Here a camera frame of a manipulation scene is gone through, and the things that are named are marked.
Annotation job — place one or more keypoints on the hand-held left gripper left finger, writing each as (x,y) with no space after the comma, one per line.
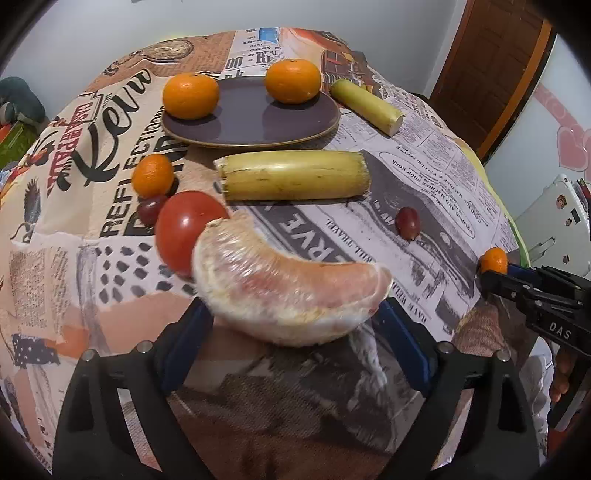
(187,344)

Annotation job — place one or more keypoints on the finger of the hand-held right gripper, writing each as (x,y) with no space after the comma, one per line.
(519,268)
(501,286)

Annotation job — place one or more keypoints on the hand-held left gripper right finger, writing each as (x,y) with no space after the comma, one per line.
(408,344)

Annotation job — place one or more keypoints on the tiny mandarin orange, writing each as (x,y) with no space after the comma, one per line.
(494,261)

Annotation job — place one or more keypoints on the peeled pomelo segment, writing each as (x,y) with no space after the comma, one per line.
(286,295)

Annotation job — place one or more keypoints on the person's right hand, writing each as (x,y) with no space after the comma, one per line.
(558,376)

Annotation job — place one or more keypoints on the white plastic appliance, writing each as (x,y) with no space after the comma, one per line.
(556,217)

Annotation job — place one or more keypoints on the red grape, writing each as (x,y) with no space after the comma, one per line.
(408,222)
(150,208)

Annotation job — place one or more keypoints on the red tomato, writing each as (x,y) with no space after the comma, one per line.
(184,230)

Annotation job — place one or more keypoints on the small mandarin orange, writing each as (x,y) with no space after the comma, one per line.
(152,174)

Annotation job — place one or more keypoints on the long thick banana piece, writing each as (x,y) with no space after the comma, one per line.
(291,175)

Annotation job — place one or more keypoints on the brown wooden door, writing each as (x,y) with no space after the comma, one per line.
(498,64)

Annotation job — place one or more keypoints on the short thin banana piece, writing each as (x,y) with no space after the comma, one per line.
(367,106)

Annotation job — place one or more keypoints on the purple oval plate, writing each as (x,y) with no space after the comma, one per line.
(258,117)

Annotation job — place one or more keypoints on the large orange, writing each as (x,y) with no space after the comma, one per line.
(293,81)
(190,94)

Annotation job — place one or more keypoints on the green cardboard box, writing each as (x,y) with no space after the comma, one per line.
(14,141)

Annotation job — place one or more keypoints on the grey-green plush toy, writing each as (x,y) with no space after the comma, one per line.
(21,99)

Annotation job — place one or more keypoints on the pink heart wall decal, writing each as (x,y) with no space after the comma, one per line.
(570,134)

